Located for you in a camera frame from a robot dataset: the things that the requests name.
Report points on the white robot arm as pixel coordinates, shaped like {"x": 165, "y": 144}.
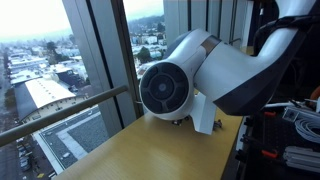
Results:
{"x": 203, "y": 73}

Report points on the lower orange black clamp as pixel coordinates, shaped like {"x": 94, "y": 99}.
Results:
{"x": 258, "y": 150}

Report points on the orange black clamp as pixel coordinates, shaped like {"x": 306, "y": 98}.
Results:
{"x": 258, "y": 118}
{"x": 258, "y": 150}

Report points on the upper orange black clamp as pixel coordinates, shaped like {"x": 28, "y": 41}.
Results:
{"x": 258, "y": 118}

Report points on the window handrail bar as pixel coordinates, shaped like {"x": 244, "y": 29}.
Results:
{"x": 33, "y": 126}

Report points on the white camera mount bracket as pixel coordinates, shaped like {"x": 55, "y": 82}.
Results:
{"x": 203, "y": 114}

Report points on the aluminium extrusion rail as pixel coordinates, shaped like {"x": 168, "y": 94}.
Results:
{"x": 302, "y": 158}

